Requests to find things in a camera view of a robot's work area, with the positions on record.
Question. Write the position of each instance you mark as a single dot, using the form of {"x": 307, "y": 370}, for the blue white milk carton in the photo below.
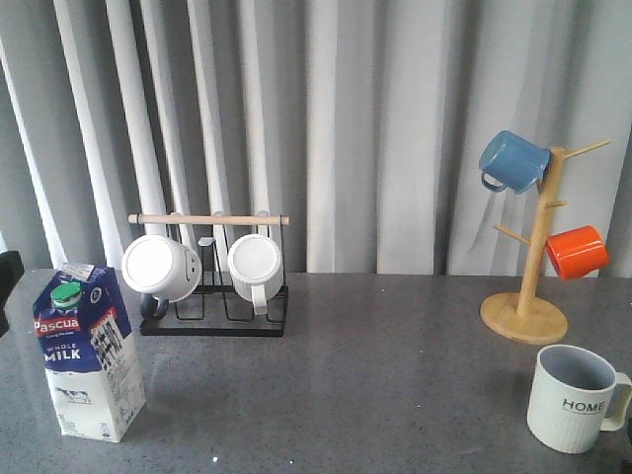
{"x": 90, "y": 359}

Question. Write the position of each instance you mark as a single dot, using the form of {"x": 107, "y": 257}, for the white HOME mug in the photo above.
{"x": 575, "y": 395}

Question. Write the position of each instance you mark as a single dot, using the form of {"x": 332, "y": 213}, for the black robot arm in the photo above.
{"x": 12, "y": 268}

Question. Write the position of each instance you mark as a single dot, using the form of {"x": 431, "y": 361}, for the white ribbed hanging mug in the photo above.
{"x": 255, "y": 266}

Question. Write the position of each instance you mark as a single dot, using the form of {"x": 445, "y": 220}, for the grey pleated curtain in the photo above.
{"x": 363, "y": 121}

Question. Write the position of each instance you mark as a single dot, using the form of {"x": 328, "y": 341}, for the white smiley face mug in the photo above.
{"x": 162, "y": 270}

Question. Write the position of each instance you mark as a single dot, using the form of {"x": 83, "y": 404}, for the wooden mug tree stand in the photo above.
{"x": 522, "y": 316}

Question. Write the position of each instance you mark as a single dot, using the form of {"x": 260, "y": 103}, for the blue enamel mug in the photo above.
{"x": 511, "y": 162}

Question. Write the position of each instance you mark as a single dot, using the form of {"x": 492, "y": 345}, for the orange enamel mug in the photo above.
{"x": 577, "y": 252}

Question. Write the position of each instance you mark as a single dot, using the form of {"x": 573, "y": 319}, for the black wire mug rack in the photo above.
{"x": 215, "y": 308}

